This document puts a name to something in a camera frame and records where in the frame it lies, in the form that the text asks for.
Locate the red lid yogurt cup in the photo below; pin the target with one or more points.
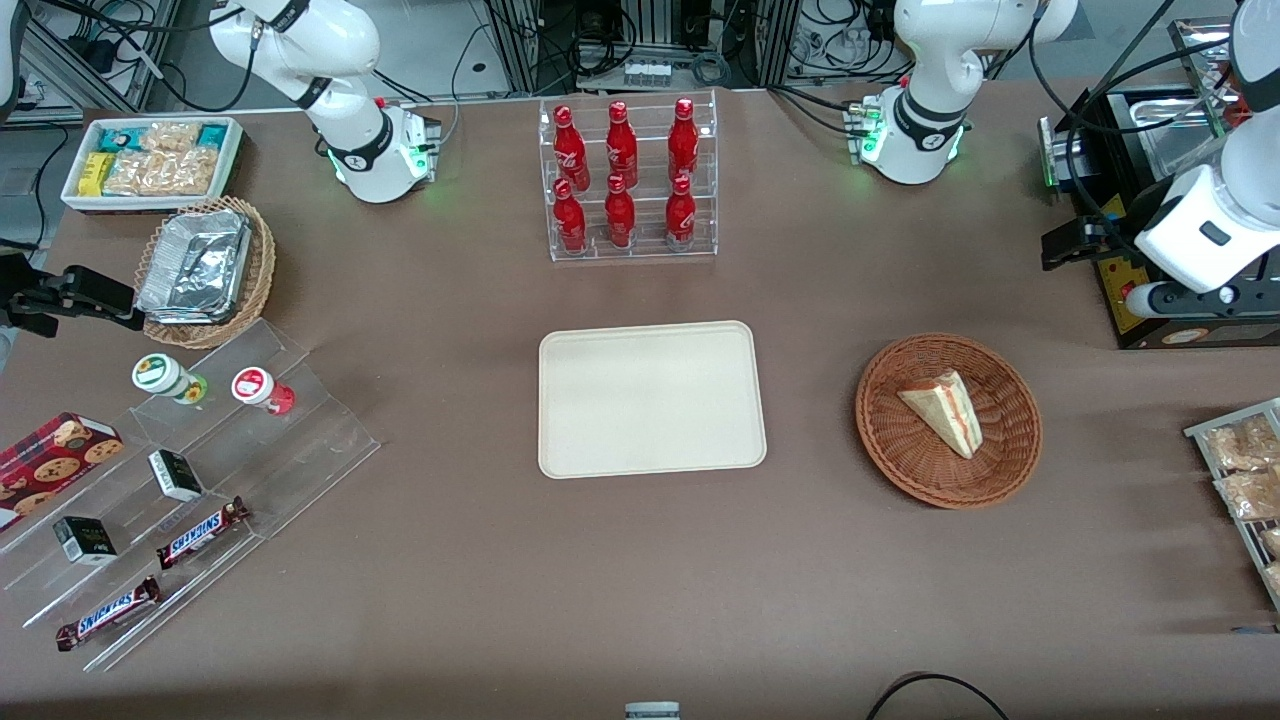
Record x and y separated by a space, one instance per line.
255 387

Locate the beige plastic tray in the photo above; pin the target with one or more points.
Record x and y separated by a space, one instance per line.
650 400

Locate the clear acrylic bottle rack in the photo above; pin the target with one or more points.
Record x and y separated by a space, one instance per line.
650 255

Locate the light tan wicker basket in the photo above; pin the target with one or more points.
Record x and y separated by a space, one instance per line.
258 270

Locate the grey device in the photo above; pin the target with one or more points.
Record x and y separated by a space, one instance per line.
652 712

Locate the clear bag of crackers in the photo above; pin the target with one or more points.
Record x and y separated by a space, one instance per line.
1245 445
1250 495

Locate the clear acrylic stepped stand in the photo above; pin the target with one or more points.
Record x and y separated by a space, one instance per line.
300 450

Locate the white power strip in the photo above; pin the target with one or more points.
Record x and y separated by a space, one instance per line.
648 74

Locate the teal snack pack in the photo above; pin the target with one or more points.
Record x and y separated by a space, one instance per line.
118 139
213 135

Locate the triangle sandwich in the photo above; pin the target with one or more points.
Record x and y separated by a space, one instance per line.
945 410

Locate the silver foil packets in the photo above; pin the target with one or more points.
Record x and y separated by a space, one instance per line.
195 265

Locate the yellow snack pack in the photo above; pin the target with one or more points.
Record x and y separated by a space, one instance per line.
96 173

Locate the brown round wicker basket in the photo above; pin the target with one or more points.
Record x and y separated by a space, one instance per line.
900 450

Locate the white snack bin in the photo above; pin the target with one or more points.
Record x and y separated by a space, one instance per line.
72 195

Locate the small clear cracker bag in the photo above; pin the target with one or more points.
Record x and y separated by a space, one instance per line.
170 136

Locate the Snickers chocolate bar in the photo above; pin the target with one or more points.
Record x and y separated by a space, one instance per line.
203 533
108 613

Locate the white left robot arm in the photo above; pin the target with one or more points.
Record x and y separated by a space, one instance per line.
925 70

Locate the steel fryer lid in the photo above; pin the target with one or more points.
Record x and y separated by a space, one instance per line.
1200 70

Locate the large clear cracker bag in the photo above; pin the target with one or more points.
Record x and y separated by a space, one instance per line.
165 173

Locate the green lid yogurt cup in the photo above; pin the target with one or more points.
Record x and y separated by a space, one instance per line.
160 374

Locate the red tartan cookie box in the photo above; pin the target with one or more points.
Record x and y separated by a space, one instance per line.
50 460

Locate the red cola bottle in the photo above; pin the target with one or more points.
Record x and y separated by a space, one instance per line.
570 145
570 225
684 138
621 140
681 215
620 220

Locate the small black box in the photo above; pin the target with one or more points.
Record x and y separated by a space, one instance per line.
175 475
85 540

